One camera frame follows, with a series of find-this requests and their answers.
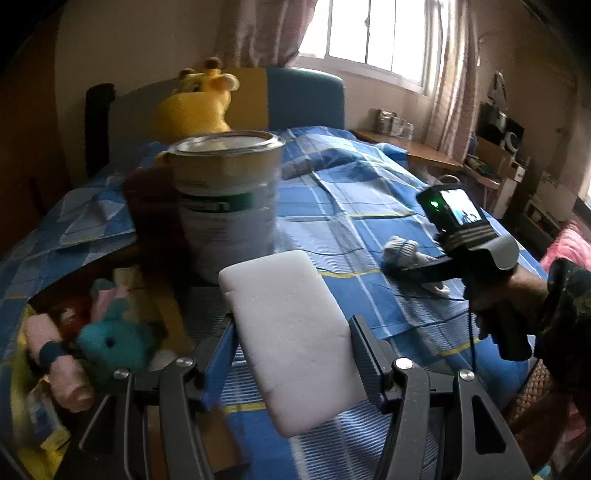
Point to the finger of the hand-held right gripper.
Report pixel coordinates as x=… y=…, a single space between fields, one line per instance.
x=425 y=272

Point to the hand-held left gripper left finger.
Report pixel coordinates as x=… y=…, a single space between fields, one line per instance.
x=221 y=360

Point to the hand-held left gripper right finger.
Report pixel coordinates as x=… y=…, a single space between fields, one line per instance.
x=364 y=355

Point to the grey sock bundle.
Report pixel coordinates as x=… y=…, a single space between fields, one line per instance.
x=401 y=251

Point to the gold box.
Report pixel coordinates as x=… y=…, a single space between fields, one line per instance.
x=171 y=323

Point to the white foam sponge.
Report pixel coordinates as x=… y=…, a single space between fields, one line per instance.
x=291 y=332

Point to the blue plush toy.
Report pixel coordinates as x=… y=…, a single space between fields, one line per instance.
x=115 y=346

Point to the white towel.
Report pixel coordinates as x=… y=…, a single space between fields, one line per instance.
x=129 y=277

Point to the pink towel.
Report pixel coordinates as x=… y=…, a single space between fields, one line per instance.
x=69 y=383

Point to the blue tissue packet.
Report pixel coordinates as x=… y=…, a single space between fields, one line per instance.
x=44 y=415

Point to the person's right hand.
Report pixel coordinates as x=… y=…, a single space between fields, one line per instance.
x=521 y=290

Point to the cluttered shelving unit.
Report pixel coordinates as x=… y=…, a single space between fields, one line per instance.
x=494 y=152

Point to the pink cloth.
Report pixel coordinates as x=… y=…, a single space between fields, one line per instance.
x=570 y=247

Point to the wooden desk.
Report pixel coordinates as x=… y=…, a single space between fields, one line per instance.
x=415 y=147

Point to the blue plaid bedsheet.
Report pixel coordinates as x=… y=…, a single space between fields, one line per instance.
x=346 y=194

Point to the large metal tin can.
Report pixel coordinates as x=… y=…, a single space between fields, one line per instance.
x=226 y=221

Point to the glass jars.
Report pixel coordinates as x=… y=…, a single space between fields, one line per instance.
x=392 y=122

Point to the pink curtain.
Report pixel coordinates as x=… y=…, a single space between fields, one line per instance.
x=452 y=92
x=268 y=32

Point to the dark red box lid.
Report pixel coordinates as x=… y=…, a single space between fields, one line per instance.
x=152 y=217

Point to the orange patterned cloth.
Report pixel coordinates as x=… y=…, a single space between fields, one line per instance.
x=531 y=401

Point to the padded multicolour headboard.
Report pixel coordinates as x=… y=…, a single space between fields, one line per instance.
x=304 y=97

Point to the window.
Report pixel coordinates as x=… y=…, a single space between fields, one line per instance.
x=369 y=32

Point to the yellow giraffe plush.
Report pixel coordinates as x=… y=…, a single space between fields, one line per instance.
x=194 y=110

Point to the wooden wardrobe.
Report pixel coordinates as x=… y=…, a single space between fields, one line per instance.
x=32 y=161

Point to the black bed post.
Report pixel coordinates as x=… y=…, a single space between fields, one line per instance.
x=99 y=129

